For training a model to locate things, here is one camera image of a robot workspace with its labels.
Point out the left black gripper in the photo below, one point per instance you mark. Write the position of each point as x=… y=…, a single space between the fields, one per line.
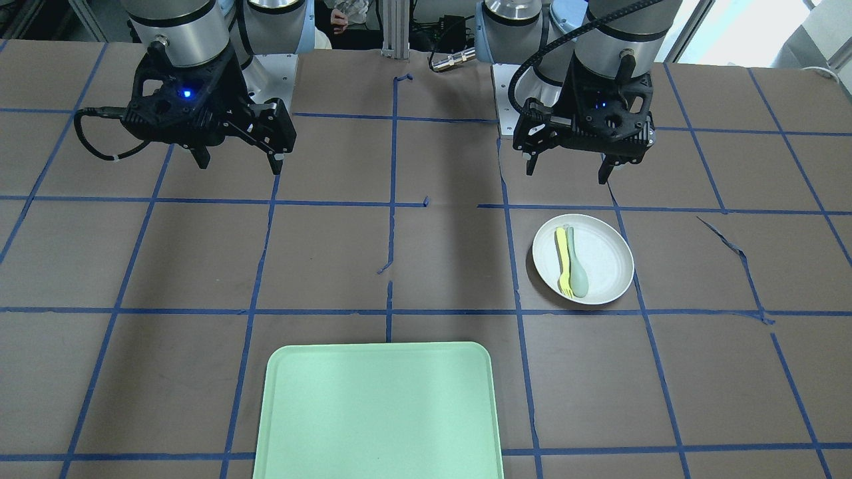
x=568 y=93

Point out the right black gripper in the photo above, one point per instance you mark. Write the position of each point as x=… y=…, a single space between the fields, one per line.
x=234 y=98

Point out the white round plate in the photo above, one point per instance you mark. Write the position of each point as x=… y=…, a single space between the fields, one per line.
x=601 y=250

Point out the yellow plastic fork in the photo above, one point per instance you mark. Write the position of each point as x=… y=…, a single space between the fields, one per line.
x=564 y=256

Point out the pale green plastic spoon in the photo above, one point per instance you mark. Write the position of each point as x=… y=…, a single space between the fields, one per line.
x=577 y=276

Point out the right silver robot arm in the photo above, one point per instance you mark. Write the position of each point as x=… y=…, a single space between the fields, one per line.
x=194 y=32

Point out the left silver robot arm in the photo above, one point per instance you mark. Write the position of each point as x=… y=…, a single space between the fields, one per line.
x=540 y=38

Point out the light green tray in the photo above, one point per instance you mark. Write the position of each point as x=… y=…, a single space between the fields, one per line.
x=388 y=410

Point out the silver cable connector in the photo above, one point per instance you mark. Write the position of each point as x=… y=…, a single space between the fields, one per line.
x=452 y=60

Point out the aluminium frame post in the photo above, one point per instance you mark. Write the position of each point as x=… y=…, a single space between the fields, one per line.
x=395 y=26

